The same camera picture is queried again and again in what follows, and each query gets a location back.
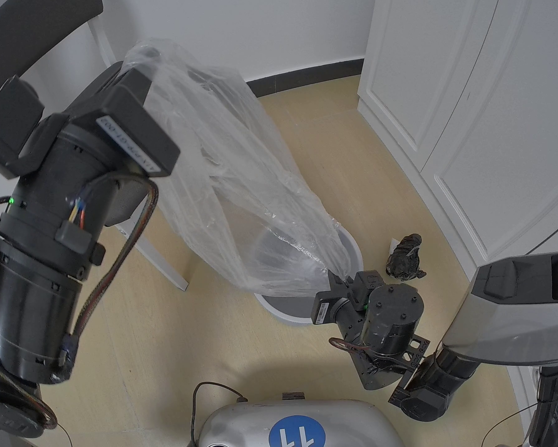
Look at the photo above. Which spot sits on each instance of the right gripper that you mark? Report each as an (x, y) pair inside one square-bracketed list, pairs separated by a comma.
[(339, 312)]

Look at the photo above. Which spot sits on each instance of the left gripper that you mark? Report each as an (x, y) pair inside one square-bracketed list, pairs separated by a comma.
[(50, 193)]

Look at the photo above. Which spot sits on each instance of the black plastic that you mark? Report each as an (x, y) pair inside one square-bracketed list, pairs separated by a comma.
[(405, 261)]

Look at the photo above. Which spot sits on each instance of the clear plastic bag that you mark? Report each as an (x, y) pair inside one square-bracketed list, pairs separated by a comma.
[(223, 156)]

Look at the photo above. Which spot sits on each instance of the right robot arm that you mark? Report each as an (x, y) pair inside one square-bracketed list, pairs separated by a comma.
[(507, 319)]

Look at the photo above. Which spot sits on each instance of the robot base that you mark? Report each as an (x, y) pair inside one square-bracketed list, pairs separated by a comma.
[(241, 424)]

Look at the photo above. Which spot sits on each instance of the white trash bin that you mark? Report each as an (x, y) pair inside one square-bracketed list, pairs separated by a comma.
[(297, 314)]

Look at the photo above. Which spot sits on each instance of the white paper piece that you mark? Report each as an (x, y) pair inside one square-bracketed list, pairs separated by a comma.
[(393, 245)]

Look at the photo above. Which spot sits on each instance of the white chair grey cushions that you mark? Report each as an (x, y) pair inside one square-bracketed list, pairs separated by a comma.
[(27, 26)]

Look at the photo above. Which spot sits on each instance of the white wardrobe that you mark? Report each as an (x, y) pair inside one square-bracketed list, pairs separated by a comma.
[(446, 110)]

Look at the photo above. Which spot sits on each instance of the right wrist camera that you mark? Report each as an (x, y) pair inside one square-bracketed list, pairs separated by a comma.
[(367, 284)]

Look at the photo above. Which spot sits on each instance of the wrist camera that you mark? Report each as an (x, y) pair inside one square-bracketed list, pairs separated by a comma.
[(13, 114), (367, 284)]

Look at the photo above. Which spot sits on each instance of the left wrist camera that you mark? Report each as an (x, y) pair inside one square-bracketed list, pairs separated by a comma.
[(13, 114)]

